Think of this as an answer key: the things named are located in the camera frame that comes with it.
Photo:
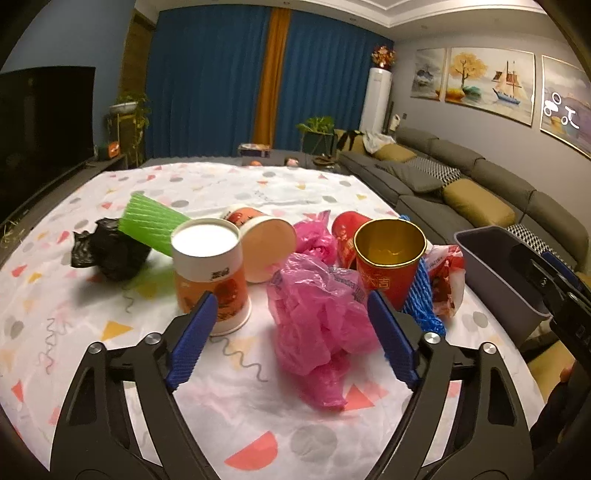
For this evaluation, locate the dark television cabinet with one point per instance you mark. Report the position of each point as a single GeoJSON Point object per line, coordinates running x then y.
{"type": "Point", "coordinates": [108, 164]}

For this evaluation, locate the green potted plant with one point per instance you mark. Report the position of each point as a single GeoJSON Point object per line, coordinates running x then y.
{"type": "Point", "coordinates": [316, 127]}

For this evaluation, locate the printed white tablecloth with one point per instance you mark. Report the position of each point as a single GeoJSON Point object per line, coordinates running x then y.
{"type": "Point", "coordinates": [231, 184]}

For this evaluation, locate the orange flower arrangement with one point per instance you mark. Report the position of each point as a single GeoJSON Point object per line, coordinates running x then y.
{"type": "Point", "coordinates": [384, 56]}

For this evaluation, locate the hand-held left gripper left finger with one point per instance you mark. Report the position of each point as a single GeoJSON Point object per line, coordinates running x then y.
{"type": "Point", "coordinates": [191, 341]}

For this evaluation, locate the white bottle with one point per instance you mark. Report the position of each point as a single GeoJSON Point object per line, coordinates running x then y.
{"type": "Point", "coordinates": [394, 122]}

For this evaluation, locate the orange white paper cup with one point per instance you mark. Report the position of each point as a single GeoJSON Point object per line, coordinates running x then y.
{"type": "Point", "coordinates": [268, 249]}
{"type": "Point", "coordinates": [207, 272]}

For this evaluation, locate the grey cushion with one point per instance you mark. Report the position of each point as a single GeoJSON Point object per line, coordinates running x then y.
{"type": "Point", "coordinates": [415, 177]}

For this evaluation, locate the large pink plastic bag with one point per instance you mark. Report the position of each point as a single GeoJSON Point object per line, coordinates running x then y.
{"type": "Point", "coordinates": [314, 314]}

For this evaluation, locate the painting with white glare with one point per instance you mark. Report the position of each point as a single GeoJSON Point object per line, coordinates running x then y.
{"type": "Point", "coordinates": [565, 106]}

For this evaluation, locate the green foam net sleeve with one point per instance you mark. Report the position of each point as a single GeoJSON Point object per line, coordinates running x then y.
{"type": "Point", "coordinates": [147, 217]}

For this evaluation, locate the orange curtain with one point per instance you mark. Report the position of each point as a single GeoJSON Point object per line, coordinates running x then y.
{"type": "Point", "coordinates": [272, 78]}

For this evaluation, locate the wide blue curtain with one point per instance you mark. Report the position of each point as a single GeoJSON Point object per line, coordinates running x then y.
{"type": "Point", "coordinates": [207, 83]}

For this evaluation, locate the white standing air conditioner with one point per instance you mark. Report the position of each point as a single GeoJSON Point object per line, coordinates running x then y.
{"type": "Point", "coordinates": [376, 99]}

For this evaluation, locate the pink round toy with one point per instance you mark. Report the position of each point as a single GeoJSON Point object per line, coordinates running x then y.
{"type": "Point", "coordinates": [291, 161]}

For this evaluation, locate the grey sofa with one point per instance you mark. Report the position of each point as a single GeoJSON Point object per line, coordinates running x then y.
{"type": "Point", "coordinates": [508, 180]}

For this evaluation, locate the dark cloth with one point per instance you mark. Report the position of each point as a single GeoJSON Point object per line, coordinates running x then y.
{"type": "Point", "coordinates": [350, 138]}

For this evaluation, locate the black white patterned cushion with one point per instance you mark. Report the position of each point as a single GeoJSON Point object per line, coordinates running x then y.
{"type": "Point", "coordinates": [436, 168]}
{"type": "Point", "coordinates": [535, 237]}

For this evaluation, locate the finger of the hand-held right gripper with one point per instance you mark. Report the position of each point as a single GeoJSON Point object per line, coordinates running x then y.
{"type": "Point", "coordinates": [526, 265]}
{"type": "Point", "coordinates": [561, 270]}

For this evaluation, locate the red cup with gold inside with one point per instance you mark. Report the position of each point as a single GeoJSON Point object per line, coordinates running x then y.
{"type": "Point", "coordinates": [392, 281]}

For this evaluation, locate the grey plastic bin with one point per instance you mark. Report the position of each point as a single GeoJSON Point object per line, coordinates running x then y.
{"type": "Point", "coordinates": [494, 281]}

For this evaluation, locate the blue foam net sleeve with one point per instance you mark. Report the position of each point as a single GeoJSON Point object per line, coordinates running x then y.
{"type": "Point", "coordinates": [422, 300]}

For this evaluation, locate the mustard cushion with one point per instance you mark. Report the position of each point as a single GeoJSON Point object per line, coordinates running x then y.
{"type": "Point", "coordinates": [393, 152]}
{"type": "Point", "coordinates": [478, 201]}

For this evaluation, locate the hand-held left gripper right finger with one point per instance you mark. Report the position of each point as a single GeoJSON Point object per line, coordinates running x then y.
{"type": "Point", "coordinates": [392, 341]}

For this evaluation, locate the black television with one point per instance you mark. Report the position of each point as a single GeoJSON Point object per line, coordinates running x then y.
{"type": "Point", "coordinates": [41, 129]}

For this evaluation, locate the brown dish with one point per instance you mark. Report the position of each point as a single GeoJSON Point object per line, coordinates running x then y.
{"type": "Point", "coordinates": [323, 159]}

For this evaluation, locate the white cloth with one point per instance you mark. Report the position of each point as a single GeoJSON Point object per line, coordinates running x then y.
{"type": "Point", "coordinates": [376, 141]}

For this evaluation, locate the flat patterned tray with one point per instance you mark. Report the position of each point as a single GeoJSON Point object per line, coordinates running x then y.
{"type": "Point", "coordinates": [254, 148]}

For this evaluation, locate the small landscape painting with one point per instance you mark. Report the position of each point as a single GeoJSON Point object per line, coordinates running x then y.
{"type": "Point", "coordinates": [428, 74]}

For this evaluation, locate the red white plastic bag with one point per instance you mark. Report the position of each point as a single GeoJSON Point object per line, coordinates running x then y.
{"type": "Point", "coordinates": [445, 277]}

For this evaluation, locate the sailboat and tree painting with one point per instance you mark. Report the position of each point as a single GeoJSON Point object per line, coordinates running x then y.
{"type": "Point", "coordinates": [489, 83]}

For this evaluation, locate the small pink plastic bag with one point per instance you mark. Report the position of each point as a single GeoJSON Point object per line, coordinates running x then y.
{"type": "Point", "coordinates": [314, 240]}

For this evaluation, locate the crumpled black plastic bag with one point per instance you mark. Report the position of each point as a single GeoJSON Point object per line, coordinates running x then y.
{"type": "Point", "coordinates": [111, 251]}

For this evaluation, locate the trailing plant on stand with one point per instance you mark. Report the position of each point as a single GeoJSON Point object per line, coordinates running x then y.
{"type": "Point", "coordinates": [134, 110]}

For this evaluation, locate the narrow blue curtain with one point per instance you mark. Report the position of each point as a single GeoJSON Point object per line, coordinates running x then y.
{"type": "Point", "coordinates": [328, 78]}

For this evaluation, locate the plain red paper cup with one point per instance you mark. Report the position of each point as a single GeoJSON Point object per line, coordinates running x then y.
{"type": "Point", "coordinates": [344, 235]}

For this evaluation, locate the person's right forearm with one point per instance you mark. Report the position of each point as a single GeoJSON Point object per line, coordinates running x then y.
{"type": "Point", "coordinates": [558, 415]}

